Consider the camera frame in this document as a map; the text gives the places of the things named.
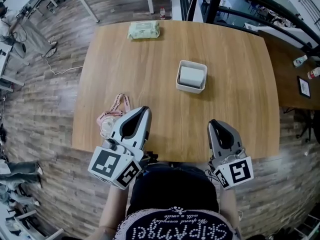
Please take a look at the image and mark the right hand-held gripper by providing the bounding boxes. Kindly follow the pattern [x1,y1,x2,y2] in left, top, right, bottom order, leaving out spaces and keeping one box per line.
[207,119,255,191]

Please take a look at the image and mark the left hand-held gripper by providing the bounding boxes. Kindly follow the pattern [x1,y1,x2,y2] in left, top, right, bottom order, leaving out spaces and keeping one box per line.
[87,105,153,191]

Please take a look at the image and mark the white tissue holder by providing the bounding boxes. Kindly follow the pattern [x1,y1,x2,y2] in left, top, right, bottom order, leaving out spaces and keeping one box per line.
[175,59,209,95]

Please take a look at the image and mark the white tissues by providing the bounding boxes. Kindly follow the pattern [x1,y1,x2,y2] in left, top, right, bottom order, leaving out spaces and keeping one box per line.
[179,66,204,87]

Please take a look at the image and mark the person's left forearm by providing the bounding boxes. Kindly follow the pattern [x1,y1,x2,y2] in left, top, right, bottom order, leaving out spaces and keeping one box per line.
[99,183,135,240]

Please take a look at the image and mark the person's right forearm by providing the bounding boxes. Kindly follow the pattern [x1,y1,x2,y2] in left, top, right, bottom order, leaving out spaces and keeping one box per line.
[216,185,243,240]

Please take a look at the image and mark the clear badge holder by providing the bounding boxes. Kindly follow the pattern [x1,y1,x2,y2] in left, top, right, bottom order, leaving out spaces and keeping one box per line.
[99,116,120,138]

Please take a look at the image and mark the black framed picture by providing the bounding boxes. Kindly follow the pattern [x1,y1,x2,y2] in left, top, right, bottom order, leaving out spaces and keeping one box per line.
[296,75,312,100]

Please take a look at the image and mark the dark brown side table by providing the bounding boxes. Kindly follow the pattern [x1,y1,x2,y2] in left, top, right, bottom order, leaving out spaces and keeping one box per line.
[258,29,320,143]

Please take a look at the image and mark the green wet wipes packet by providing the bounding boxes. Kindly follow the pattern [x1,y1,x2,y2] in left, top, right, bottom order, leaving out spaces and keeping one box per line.
[127,21,161,41]

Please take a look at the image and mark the white green-label bottle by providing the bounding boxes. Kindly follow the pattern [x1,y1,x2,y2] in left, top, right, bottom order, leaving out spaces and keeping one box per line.
[293,54,309,68]

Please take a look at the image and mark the white red-label bottle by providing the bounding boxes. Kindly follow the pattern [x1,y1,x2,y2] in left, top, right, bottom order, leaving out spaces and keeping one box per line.
[307,67,320,80]

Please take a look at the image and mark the black metal railing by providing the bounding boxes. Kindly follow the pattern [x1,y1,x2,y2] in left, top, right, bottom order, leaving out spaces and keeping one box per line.
[178,0,320,51]

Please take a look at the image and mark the white desk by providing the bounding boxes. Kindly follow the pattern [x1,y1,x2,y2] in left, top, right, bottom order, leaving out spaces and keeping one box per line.
[0,43,26,93]

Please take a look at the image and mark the pink lanyard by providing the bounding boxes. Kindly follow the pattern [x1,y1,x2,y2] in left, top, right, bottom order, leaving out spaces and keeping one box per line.
[96,92,131,125]

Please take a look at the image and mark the white floor cable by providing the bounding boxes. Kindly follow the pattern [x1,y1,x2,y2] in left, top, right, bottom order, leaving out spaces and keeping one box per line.
[40,53,85,76]

